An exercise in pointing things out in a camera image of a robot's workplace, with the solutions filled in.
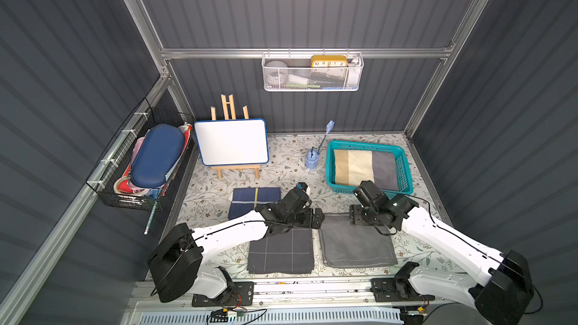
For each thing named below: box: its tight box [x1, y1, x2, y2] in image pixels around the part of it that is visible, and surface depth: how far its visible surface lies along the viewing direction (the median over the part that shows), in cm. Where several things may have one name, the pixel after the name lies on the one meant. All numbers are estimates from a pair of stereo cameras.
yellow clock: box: [310, 54, 349, 68], surface depth 90 cm
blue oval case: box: [130, 123, 186, 189], surface depth 68 cm
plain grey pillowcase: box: [319, 212, 399, 269], surface depth 84 cm
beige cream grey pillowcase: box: [334, 148, 400, 192], surface depth 101 cm
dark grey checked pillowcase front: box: [246, 228, 315, 275], surface depth 82 cm
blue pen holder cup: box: [305, 119, 335, 170], surface depth 104 cm
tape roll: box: [264, 60, 290, 86], surface depth 89 cm
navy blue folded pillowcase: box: [228, 187, 281, 221], surface depth 98 cm
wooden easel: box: [209, 94, 262, 180], surface depth 91 cm
